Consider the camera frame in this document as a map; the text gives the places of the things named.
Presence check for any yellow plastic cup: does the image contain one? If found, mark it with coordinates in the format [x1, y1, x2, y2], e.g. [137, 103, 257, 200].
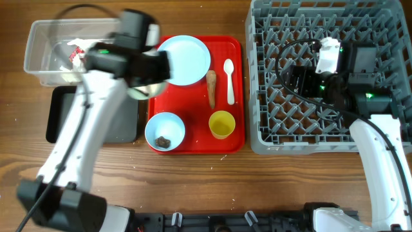
[209, 110, 236, 140]

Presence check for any small light blue bowl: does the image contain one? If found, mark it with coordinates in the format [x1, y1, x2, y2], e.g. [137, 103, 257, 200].
[144, 112, 185, 151]

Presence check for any crumpled white paper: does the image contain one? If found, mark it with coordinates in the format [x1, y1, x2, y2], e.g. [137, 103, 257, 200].
[59, 38, 100, 83]

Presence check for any black waste tray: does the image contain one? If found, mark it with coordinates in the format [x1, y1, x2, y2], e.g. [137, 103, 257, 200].
[46, 86, 138, 144]

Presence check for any red snack wrapper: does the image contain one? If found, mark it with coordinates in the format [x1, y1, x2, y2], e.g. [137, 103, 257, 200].
[69, 46, 85, 62]

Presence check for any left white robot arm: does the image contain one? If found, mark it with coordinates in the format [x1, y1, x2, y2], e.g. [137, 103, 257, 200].
[17, 43, 170, 231]

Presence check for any brown carrot piece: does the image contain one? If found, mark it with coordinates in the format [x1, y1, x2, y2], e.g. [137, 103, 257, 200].
[206, 70, 217, 109]

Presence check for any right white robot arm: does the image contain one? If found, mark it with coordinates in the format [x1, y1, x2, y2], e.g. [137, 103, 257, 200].
[275, 37, 411, 231]

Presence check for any clear plastic bin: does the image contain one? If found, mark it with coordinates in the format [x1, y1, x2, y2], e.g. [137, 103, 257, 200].
[23, 18, 120, 87]

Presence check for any red plastic tray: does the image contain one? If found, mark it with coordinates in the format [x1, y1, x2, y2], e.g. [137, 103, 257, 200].
[148, 35, 245, 155]

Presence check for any brown food lump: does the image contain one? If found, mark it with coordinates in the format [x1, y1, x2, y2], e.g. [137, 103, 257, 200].
[155, 136, 171, 149]

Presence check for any white plastic spoon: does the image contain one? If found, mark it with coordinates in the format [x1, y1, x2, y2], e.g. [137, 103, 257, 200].
[223, 59, 235, 105]

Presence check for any grey dishwasher rack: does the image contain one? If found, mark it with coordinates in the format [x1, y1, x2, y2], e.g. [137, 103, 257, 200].
[245, 0, 411, 155]

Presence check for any large light blue plate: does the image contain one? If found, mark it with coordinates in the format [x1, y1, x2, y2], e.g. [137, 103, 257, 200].
[158, 35, 211, 86]

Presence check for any green bowl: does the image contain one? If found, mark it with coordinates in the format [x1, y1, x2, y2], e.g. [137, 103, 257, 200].
[127, 82, 168, 101]

